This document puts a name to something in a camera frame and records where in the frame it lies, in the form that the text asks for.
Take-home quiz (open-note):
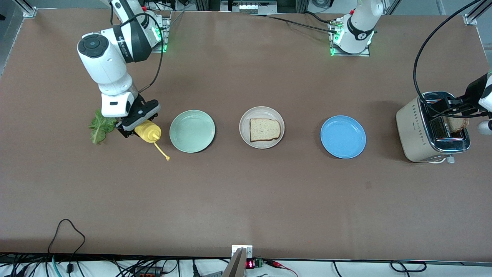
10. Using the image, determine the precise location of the thin black looped cable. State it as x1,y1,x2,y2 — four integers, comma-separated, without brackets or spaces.
48,219,86,274

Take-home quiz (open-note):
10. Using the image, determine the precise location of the brown bread slice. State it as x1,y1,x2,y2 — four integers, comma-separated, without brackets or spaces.
446,115,470,133
249,118,281,142

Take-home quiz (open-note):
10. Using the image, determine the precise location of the grey camera pole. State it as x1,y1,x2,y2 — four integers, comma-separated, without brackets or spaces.
222,248,246,277

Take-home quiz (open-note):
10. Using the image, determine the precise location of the blue plate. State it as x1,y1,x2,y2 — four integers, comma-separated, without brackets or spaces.
320,115,367,159

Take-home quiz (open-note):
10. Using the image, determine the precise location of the long black table cable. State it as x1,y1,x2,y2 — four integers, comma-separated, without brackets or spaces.
250,13,339,33

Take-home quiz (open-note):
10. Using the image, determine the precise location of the light green plate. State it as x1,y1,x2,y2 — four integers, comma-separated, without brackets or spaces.
170,110,216,154

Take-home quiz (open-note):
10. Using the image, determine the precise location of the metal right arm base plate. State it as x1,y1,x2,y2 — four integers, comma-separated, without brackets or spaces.
152,15,171,53

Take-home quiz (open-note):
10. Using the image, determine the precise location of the yellow mustard squeeze bottle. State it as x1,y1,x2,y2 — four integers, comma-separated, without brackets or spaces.
135,120,170,161

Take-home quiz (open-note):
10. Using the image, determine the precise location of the silver mount bracket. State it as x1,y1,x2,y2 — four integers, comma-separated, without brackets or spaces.
231,245,253,259

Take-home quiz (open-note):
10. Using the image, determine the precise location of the black coiled cable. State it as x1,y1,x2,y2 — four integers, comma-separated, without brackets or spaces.
390,260,427,273

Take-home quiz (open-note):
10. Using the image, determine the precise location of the aluminium frame corner bracket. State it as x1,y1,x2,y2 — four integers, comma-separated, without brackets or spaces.
13,0,38,18
463,0,492,26

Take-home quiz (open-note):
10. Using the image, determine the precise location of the lit control box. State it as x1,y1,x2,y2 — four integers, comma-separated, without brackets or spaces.
220,0,278,14

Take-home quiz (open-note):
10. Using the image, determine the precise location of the green lettuce leaf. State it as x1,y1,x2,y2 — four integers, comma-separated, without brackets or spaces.
89,109,118,145

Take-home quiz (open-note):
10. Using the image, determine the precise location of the beige chrome toaster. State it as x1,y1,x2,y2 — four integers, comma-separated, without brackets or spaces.
396,92,471,164

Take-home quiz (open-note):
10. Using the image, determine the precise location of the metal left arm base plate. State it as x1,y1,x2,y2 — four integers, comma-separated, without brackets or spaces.
330,21,371,57

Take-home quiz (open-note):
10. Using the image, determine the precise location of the red clip wire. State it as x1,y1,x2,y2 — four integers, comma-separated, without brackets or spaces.
265,260,298,277

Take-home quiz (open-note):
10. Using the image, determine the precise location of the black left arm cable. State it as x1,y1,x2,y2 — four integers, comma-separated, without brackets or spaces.
413,0,483,118

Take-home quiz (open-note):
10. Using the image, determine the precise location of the beige plate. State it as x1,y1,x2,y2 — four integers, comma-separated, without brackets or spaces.
239,106,285,150

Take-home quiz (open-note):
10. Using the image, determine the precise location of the short black table cable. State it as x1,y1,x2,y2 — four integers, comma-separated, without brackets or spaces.
304,12,332,24

